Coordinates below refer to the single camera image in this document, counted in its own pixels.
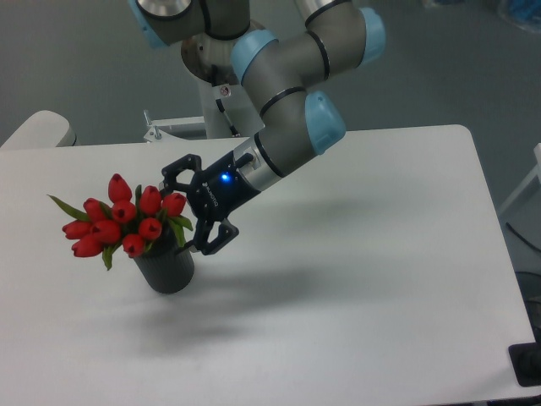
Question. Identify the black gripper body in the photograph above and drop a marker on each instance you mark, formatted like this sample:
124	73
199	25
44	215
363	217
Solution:
218	190

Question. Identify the red tulip bouquet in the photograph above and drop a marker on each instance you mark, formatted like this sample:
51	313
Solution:
141	222

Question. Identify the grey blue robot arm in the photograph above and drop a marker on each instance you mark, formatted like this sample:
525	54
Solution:
299	124

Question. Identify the dark grey ribbed vase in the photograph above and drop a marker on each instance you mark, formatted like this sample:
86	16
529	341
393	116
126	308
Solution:
164	268

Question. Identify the white chair armrest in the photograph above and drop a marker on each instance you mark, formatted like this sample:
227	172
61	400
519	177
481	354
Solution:
43	129

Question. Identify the white furniture at right edge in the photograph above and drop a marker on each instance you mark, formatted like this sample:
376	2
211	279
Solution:
524	191

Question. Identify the black device at table corner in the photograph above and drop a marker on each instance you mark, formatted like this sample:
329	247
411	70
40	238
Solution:
525	359

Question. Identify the white metal base frame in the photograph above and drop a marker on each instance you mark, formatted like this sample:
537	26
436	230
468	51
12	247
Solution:
165	130

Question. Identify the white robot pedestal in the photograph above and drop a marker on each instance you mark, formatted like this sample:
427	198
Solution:
226	107

